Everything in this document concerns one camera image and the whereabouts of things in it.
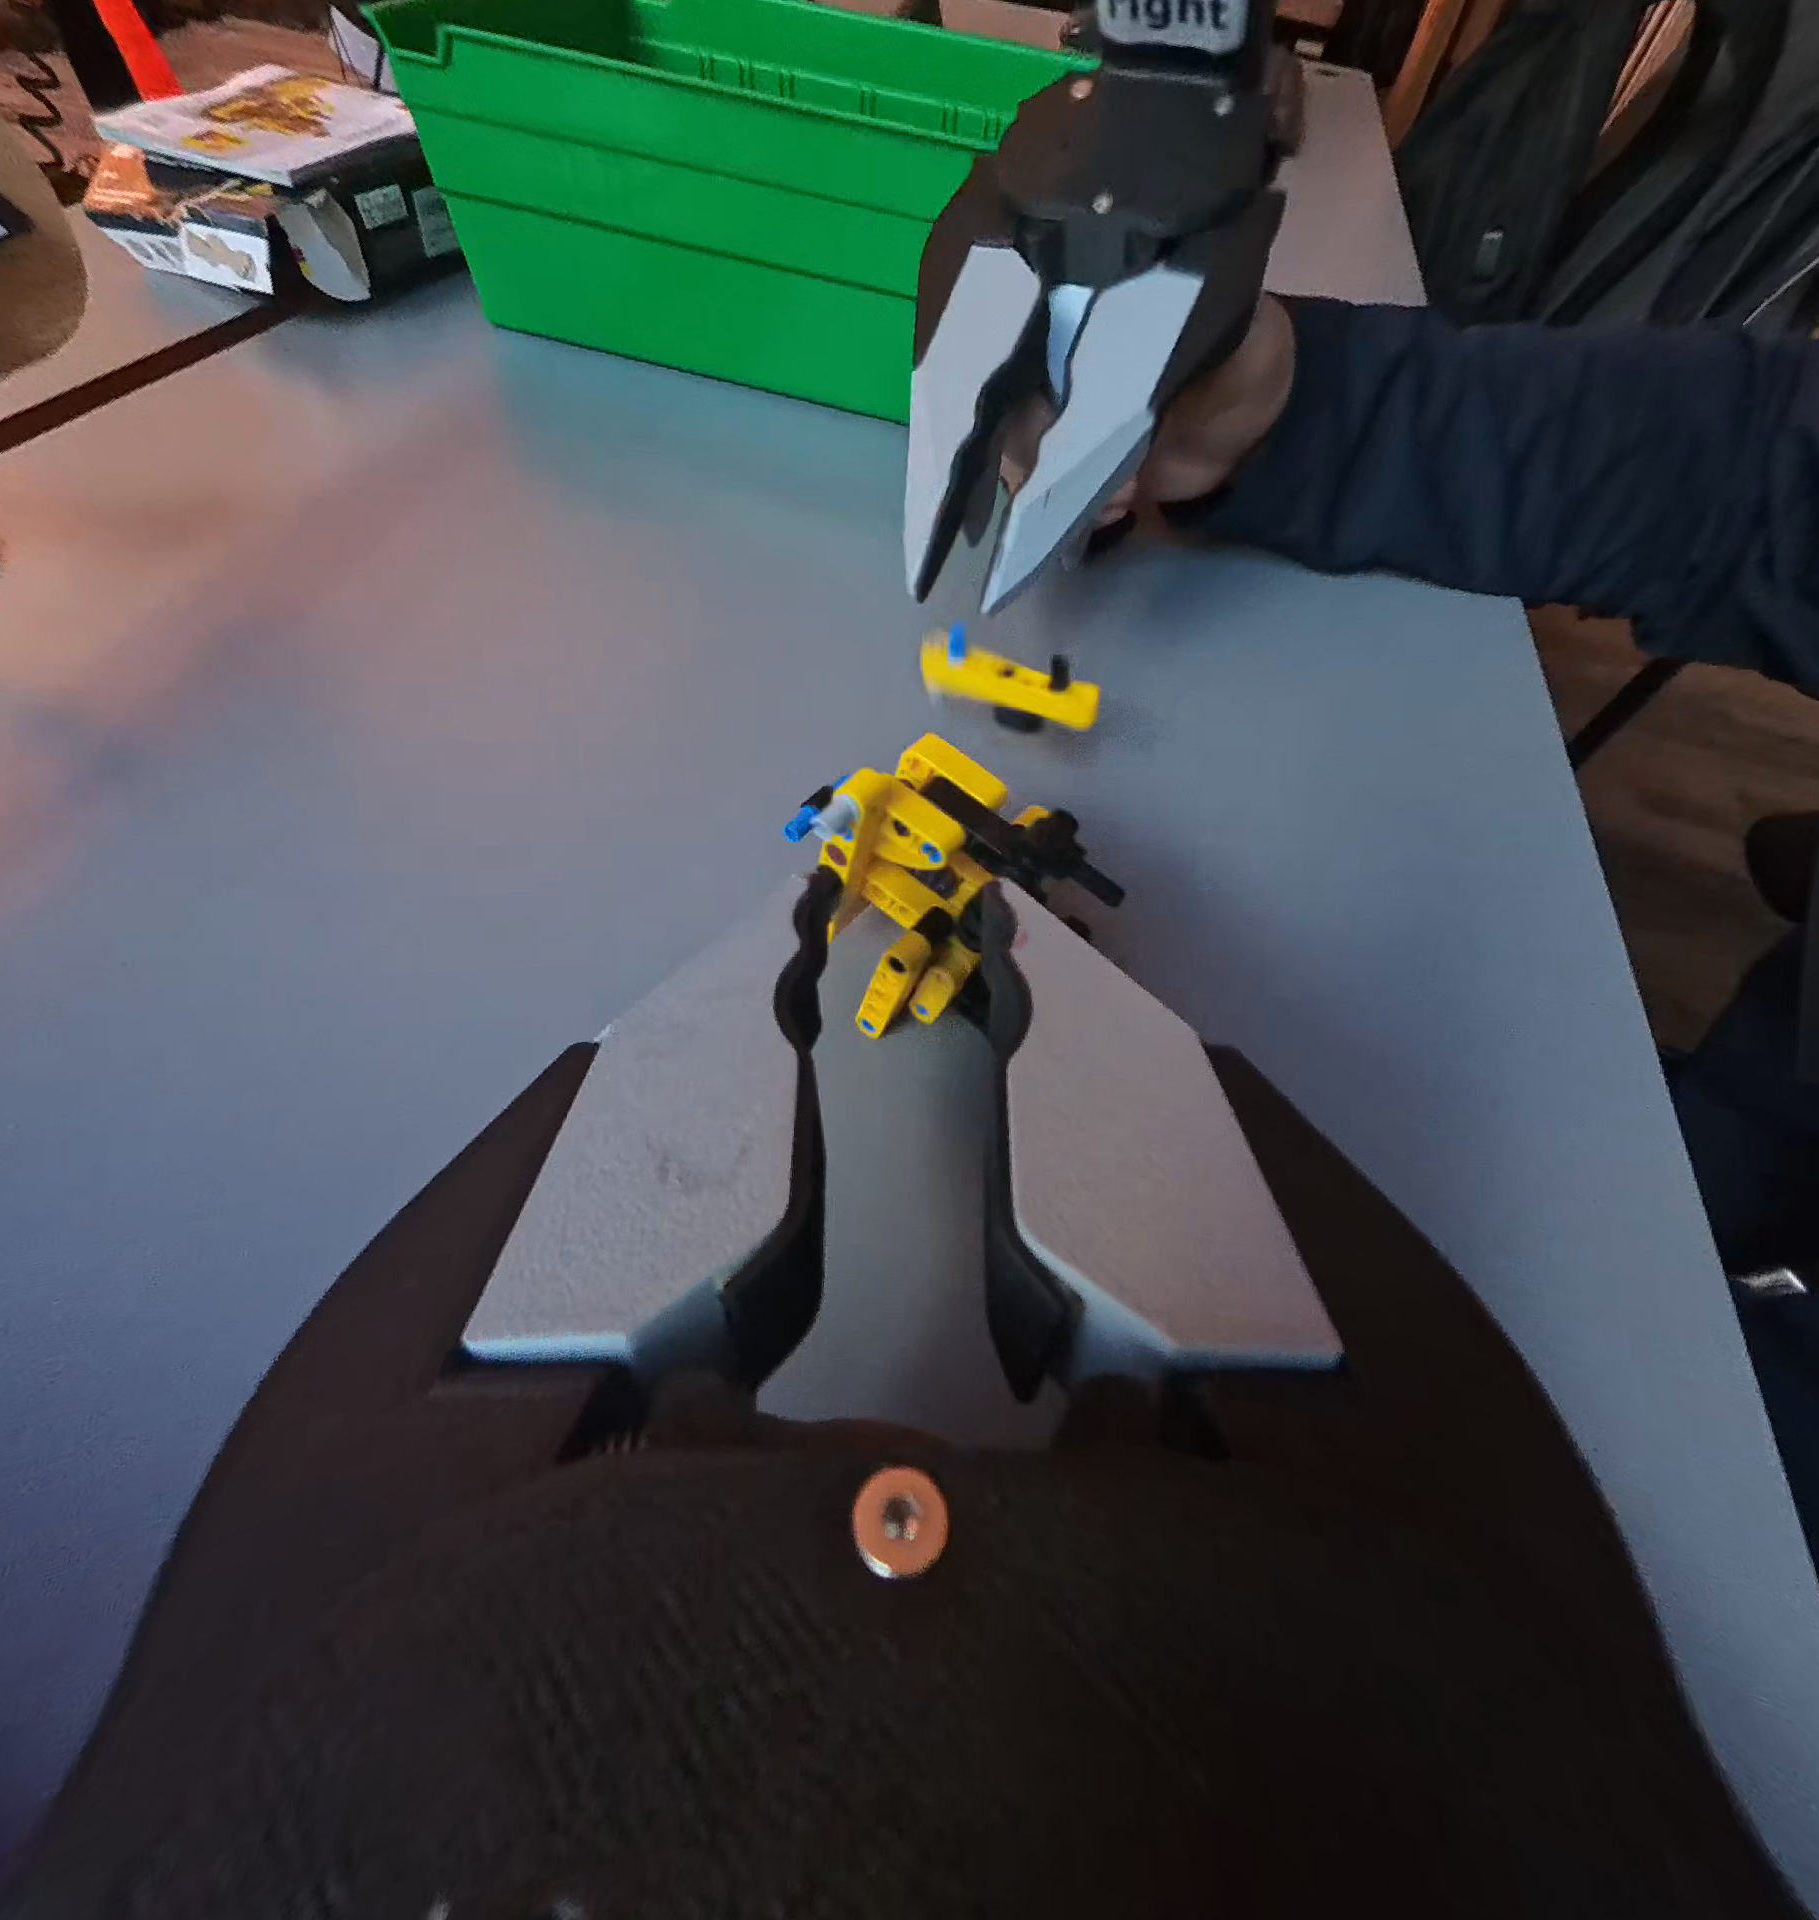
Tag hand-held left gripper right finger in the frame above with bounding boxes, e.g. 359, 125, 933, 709
980, 883, 1345, 1405

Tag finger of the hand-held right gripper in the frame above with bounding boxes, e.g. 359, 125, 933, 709
902, 247, 1056, 606
980, 277, 1204, 621

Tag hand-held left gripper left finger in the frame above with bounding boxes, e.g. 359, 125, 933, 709
460, 875, 840, 1389

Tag yellow lego beam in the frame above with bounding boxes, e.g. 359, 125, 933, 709
916, 623, 1107, 738

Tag green plastic bin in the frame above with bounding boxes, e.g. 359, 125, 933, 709
357, 0, 1107, 421

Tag yellow lego model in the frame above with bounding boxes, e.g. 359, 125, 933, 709
781, 732, 1127, 1040

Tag person's right forearm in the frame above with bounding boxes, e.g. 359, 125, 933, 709
1163, 299, 1819, 698

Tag lego set box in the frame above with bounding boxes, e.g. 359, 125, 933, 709
81, 146, 468, 302

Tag lego instruction booklet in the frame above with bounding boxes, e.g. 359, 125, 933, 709
96, 64, 418, 189

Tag person's right hand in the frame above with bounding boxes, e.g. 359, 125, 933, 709
1096, 298, 1301, 526

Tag black jacket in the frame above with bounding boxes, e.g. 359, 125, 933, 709
1390, 0, 1819, 339

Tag person's legs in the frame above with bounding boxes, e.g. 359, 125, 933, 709
1665, 931, 1819, 1502

